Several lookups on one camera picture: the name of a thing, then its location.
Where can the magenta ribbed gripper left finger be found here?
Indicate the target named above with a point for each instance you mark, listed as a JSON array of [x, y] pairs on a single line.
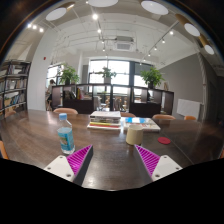
[[72, 167]]

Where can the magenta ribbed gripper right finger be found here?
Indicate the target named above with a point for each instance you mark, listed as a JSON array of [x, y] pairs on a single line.
[[153, 167]]

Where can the clear plastic water bottle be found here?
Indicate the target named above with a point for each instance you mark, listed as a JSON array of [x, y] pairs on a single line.
[[65, 134]]

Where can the red round coaster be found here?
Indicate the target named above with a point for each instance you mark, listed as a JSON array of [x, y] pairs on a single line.
[[164, 140]]

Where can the cream ceramic mug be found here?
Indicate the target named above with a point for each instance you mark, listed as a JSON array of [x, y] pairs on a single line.
[[134, 135]]

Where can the colourful magazine on table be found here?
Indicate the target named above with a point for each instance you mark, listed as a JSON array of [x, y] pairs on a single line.
[[146, 123]]

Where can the tan chair back right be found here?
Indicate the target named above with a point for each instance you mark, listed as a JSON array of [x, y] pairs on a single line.
[[163, 117]]

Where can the tan chair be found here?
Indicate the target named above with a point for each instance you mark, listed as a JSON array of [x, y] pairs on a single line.
[[66, 110], [126, 114], [163, 117]]

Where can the tan chair back left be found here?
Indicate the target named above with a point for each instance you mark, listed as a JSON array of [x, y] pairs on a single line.
[[66, 110]]

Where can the orange chair far right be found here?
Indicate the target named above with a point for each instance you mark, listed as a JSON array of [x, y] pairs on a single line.
[[189, 118]]

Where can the stack of books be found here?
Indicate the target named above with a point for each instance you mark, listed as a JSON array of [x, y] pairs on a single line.
[[105, 120]]

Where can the tan chair back middle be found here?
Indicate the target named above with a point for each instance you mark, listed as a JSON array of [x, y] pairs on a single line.
[[126, 114]]

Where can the dark low shelf unit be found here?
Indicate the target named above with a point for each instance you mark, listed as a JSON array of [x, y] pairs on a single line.
[[86, 98]]

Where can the seated person in background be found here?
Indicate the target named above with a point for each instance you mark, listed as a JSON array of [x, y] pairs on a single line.
[[49, 91]]

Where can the right potted green plant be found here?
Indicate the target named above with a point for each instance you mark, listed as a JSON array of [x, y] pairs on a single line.
[[152, 77]]

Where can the potted green plant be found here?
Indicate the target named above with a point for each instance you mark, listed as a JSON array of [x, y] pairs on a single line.
[[107, 75], [152, 77], [69, 75]]

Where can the left potted green plant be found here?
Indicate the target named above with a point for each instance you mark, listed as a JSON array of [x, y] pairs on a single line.
[[69, 75]]

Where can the middle potted green plant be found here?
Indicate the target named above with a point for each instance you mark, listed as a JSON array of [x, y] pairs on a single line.
[[107, 75]]

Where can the tall bookshelf at left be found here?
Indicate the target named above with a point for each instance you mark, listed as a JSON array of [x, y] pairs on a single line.
[[14, 75]]

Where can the ceiling air conditioner unit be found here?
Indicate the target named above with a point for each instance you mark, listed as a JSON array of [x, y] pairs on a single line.
[[123, 43]]

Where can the white board against wall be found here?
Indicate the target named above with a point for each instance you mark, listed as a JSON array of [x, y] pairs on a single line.
[[188, 108]]

